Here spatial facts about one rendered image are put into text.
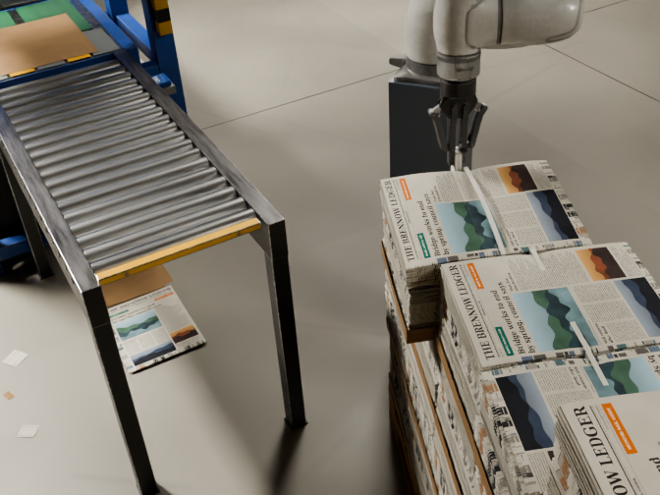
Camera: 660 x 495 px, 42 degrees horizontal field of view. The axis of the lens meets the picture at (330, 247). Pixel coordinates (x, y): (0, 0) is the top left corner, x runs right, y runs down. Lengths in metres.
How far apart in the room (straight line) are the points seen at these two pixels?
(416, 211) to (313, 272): 1.61
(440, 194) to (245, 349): 1.41
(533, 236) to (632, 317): 0.28
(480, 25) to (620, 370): 0.72
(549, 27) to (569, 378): 0.70
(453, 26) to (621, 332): 0.67
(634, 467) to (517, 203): 0.88
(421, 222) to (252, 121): 2.76
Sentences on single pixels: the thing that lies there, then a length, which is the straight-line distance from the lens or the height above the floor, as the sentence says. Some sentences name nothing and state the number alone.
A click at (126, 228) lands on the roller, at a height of 0.79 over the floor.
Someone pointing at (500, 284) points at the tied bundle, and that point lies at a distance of 1.61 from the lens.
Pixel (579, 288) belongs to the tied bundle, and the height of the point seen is 1.06.
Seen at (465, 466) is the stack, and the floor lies 0.72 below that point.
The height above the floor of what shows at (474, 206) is 1.07.
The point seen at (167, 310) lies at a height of 0.01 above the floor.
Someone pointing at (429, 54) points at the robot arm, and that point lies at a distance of 2.40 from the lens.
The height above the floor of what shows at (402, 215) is 1.07.
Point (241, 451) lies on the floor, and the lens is 2.74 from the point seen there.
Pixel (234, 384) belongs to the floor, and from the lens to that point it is 2.94.
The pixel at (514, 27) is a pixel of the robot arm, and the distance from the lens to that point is 1.75.
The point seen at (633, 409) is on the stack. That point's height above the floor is 1.29.
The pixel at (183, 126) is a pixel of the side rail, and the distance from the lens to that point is 2.75.
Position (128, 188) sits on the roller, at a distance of 2.50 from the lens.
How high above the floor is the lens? 2.08
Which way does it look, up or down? 37 degrees down
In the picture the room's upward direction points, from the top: 4 degrees counter-clockwise
